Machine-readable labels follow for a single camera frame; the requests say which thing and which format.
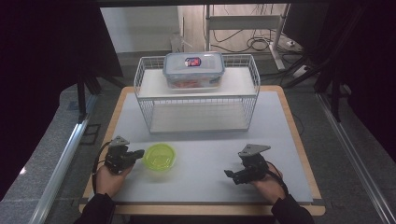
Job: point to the black metal stand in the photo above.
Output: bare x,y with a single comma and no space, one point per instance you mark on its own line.
335,99
82,96

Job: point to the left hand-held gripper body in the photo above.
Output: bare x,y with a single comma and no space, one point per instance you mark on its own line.
118,155

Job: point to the green plastic bowl with lid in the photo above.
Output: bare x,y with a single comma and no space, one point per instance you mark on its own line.
158,157

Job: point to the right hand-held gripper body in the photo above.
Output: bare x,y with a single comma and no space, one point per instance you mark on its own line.
253,165

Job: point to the white metal desk frame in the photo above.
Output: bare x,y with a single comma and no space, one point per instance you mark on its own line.
243,21

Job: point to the aluminium rail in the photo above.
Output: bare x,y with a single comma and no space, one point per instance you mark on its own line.
62,161
355,158

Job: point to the person's right hand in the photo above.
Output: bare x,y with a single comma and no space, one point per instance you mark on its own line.
269,186

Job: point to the clear plastic food container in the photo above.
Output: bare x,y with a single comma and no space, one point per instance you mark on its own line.
193,70

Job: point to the black curtain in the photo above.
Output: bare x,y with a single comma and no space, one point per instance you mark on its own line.
46,77
373,68

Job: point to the white power strip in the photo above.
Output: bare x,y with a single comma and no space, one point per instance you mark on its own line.
301,71

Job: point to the person's left hand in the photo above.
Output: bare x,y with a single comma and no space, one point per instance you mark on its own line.
110,182

